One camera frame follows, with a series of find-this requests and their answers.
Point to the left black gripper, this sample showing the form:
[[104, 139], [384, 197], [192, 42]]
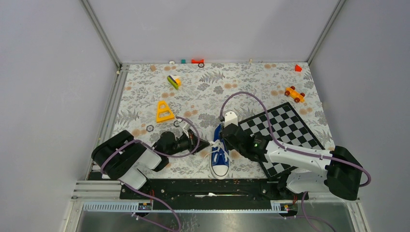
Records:
[[192, 140]]

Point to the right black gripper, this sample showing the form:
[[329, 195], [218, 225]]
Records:
[[226, 142]]

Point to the white shoelace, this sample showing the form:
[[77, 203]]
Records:
[[220, 160]]

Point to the blue canvas sneaker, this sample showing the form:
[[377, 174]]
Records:
[[217, 136]]

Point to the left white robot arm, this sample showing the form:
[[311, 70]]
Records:
[[118, 157]]

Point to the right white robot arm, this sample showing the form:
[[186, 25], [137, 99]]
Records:
[[337, 171]]

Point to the black white chessboard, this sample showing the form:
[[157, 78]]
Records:
[[288, 127]]

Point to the yellow plastic triangle toy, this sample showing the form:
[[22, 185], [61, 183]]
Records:
[[164, 112]]

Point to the orange toy car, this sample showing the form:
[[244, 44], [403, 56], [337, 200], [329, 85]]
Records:
[[297, 96]]

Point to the stacked toy bricks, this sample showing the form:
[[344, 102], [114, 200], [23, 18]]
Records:
[[174, 81]]

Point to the floral patterned mat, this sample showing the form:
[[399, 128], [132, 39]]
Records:
[[245, 88]]

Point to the red triangular block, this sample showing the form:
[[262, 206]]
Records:
[[297, 68]]

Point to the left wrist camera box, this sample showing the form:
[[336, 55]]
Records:
[[185, 126]]

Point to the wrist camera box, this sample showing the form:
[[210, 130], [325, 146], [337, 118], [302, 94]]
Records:
[[185, 126], [229, 118]]

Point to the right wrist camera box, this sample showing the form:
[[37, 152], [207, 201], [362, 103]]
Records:
[[229, 118]]

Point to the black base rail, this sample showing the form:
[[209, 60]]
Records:
[[214, 194]]

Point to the red block at wall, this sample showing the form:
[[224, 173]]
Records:
[[197, 61]]

